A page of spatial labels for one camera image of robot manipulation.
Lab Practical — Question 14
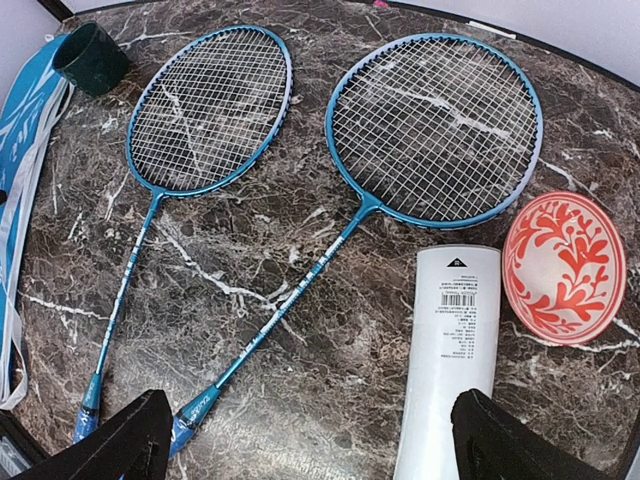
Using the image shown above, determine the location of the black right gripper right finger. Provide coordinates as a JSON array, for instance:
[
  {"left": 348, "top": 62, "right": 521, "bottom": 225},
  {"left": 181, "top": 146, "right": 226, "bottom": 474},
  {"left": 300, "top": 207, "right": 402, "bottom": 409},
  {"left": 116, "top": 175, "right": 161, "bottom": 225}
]
[{"left": 451, "top": 389, "right": 608, "bottom": 479}]

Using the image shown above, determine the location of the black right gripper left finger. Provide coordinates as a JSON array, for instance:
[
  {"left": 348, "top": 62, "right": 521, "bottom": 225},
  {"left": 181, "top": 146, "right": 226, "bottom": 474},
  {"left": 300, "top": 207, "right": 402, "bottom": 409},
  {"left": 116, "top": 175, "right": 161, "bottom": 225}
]
[{"left": 17, "top": 390, "right": 173, "bottom": 479}]

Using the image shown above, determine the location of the orange patterned bowl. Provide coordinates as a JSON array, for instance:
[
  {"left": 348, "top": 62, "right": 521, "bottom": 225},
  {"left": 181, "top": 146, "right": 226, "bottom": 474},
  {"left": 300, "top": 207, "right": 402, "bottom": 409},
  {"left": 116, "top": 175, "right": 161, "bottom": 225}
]
[{"left": 502, "top": 191, "right": 626, "bottom": 346}]

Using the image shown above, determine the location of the blue badminton racket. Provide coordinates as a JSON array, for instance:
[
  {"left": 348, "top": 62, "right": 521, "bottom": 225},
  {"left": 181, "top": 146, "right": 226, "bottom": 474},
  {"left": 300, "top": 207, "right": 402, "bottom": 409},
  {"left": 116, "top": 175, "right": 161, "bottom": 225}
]
[
  {"left": 73, "top": 25, "right": 293, "bottom": 442},
  {"left": 167, "top": 32, "right": 545, "bottom": 459}
]

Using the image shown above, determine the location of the blue racket bag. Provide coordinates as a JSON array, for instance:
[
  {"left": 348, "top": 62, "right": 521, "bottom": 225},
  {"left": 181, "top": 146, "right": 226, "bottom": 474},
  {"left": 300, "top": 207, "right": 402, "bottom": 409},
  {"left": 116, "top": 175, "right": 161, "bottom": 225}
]
[{"left": 1, "top": 34, "right": 74, "bottom": 410}]

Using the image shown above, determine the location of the dark green cup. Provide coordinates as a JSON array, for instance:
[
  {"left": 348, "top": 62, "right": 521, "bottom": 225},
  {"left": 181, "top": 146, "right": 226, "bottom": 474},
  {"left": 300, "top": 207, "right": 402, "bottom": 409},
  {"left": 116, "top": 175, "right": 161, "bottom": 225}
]
[{"left": 52, "top": 22, "right": 130, "bottom": 97}]

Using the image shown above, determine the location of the white shuttlecock tube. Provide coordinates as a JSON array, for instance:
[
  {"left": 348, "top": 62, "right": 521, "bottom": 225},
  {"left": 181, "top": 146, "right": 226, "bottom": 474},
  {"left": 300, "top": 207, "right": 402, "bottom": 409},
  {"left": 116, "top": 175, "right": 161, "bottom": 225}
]
[{"left": 394, "top": 244, "right": 501, "bottom": 479}]

